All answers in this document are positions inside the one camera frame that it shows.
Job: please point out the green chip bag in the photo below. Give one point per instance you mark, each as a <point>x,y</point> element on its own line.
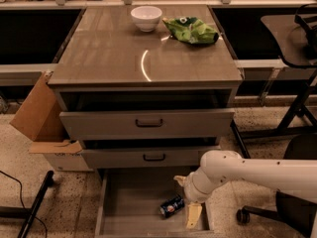
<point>191,30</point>

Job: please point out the brown cardboard box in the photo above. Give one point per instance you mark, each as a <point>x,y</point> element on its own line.
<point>38,120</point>

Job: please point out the bottom open grey drawer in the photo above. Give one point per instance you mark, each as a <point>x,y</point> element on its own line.
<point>130,201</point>

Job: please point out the middle grey drawer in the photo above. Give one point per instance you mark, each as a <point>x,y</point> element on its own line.
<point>144,157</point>

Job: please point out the top grey drawer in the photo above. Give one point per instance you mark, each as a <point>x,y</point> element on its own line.
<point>148,124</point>

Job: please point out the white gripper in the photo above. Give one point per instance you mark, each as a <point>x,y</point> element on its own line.
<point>190,188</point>

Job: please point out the black stand leg left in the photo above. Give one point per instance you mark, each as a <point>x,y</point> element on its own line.
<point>28,214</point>

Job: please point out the blue pepsi can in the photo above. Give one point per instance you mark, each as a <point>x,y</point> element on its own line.
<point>172,206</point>

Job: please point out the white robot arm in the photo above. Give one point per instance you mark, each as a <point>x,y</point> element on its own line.
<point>294,177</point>

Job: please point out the black office chair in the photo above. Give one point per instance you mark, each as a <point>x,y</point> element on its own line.
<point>293,211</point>

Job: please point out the white ceramic bowl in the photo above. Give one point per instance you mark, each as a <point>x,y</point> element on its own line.
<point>146,18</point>

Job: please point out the black side table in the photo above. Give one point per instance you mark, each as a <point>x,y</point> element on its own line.
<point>295,36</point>

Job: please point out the grey drawer cabinet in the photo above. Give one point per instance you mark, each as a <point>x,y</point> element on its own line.
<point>110,65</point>

